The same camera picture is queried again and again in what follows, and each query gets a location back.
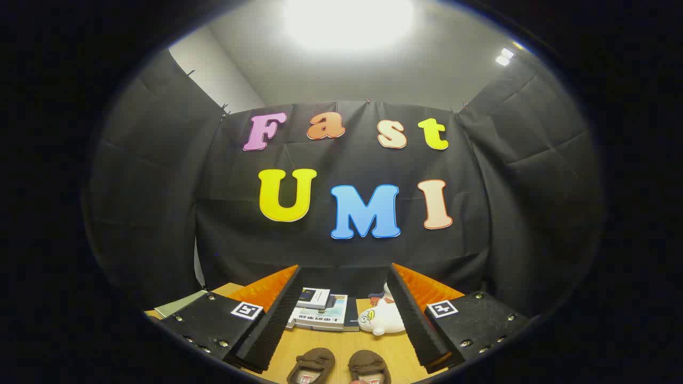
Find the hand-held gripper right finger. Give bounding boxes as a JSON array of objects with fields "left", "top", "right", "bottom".
[{"left": 386, "top": 262, "right": 530, "bottom": 375}]

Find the black book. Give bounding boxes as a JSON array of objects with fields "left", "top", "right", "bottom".
[{"left": 344, "top": 297, "right": 360, "bottom": 333}]

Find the white seal plush toy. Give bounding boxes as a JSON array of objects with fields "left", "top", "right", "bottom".
[{"left": 358, "top": 296, "right": 407, "bottom": 337}]

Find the brown fuzzy shoe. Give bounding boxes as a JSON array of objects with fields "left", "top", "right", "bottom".
[
  {"left": 287, "top": 348, "right": 336, "bottom": 384},
  {"left": 348, "top": 349, "right": 392, "bottom": 384}
]

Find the book with landscape cover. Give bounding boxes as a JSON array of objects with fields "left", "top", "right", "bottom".
[{"left": 305, "top": 294, "right": 349, "bottom": 330}]

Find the pale green fabric storage box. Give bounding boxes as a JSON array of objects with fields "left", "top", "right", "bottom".
[{"left": 154, "top": 290, "right": 209, "bottom": 319}]

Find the small book dark photo cover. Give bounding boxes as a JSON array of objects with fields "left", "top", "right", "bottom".
[{"left": 296, "top": 287, "right": 331, "bottom": 310}]

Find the large ceiling light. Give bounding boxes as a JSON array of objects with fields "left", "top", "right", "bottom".
[{"left": 282, "top": 0, "right": 418, "bottom": 52}]

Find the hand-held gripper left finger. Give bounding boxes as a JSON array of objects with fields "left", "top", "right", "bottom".
[{"left": 159, "top": 264, "right": 302, "bottom": 374}]

